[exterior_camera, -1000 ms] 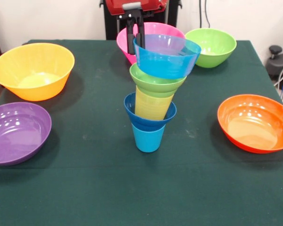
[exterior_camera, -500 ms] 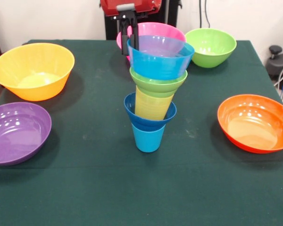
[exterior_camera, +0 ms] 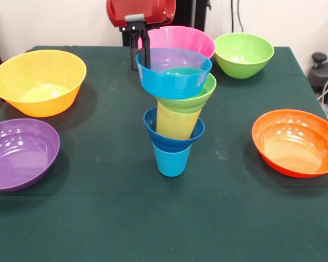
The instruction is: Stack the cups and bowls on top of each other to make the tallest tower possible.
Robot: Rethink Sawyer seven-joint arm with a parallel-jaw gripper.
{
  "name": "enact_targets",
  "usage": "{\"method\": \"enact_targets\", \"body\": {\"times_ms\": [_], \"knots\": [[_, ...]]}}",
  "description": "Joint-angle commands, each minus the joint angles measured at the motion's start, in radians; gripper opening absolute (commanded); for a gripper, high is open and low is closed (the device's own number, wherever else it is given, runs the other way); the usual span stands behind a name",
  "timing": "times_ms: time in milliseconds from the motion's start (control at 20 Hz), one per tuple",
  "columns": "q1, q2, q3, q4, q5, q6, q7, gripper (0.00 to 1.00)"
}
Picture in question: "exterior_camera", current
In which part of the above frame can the large green plastic bowl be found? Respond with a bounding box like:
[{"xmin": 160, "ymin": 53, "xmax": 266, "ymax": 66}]
[{"xmin": 214, "ymin": 32, "xmax": 275, "ymax": 80}]

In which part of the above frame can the small green plastic bowl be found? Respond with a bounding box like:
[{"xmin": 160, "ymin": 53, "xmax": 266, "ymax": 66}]
[{"xmin": 154, "ymin": 73, "xmax": 218, "ymax": 114}]

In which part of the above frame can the black wall cable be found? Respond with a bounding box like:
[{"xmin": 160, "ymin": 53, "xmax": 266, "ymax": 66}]
[
  {"xmin": 236, "ymin": 0, "xmax": 245, "ymax": 35},
  {"xmin": 227, "ymin": 0, "xmax": 237, "ymax": 35}
]

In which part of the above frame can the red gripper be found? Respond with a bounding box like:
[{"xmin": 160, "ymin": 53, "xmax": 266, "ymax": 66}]
[{"xmin": 106, "ymin": 0, "xmax": 177, "ymax": 72}]

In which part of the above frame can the light blue plastic cup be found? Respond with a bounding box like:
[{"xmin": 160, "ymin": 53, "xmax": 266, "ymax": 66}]
[{"xmin": 153, "ymin": 143, "xmax": 192, "ymax": 178}]

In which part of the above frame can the translucent light blue bowl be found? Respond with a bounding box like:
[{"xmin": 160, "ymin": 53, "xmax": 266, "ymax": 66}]
[{"xmin": 135, "ymin": 47, "xmax": 213, "ymax": 100}]

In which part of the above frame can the shallow purple plastic bowl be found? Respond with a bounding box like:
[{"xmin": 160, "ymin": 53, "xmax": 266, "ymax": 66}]
[{"xmin": 0, "ymin": 118, "xmax": 60, "ymax": 193}]

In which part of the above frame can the translucent yellow plastic cup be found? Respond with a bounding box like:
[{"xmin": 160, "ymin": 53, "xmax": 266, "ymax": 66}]
[{"xmin": 155, "ymin": 100, "xmax": 202, "ymax": 141}]

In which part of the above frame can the shallow orange plastic bowl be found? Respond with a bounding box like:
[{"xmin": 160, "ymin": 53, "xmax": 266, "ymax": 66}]
[{"xmin": 251, "ymin": 109, "xmax": 328, "ymax": 179}]

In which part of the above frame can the black round base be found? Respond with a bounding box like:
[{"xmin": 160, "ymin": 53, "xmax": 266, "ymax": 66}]
[{"xmin": 308, "ymin": 60, "xmax": 328, "ymax": 96}]

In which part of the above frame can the dark green tablecloth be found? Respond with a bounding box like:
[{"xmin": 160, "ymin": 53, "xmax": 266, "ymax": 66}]
[{"xmin": 0, "ymin": 45, "xmax": 328, "ymax": 262}]

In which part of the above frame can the black knob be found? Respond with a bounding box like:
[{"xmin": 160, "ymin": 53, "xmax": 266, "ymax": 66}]
[{"xmin": 311, "ymin": 52, "xmax": 328, "ymax": 69}]

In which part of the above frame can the small dark blue bowl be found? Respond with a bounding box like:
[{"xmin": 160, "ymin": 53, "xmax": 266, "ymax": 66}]
[{"xmin": 143, "ymin": 106, "xmax": 205, "ymax": 150}]

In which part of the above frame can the large yellow plastic bowl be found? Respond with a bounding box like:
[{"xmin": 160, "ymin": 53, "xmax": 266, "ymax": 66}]
[{"xmin": 0, "ymin": 49, "xmax": 87, "ymax": 118}]

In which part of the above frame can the large pink plastic bowl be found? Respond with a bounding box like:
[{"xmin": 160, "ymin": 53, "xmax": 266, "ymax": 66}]
[{"xmin": 138, "ymin": 26, "xmax": 216, "ymax": 59}]

